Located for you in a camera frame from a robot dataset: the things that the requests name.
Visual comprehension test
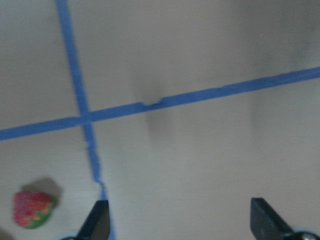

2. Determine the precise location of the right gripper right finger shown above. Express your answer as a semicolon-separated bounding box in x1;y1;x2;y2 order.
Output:
250;197;295;240

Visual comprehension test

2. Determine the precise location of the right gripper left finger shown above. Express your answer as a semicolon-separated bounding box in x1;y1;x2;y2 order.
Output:
75;200;110;240

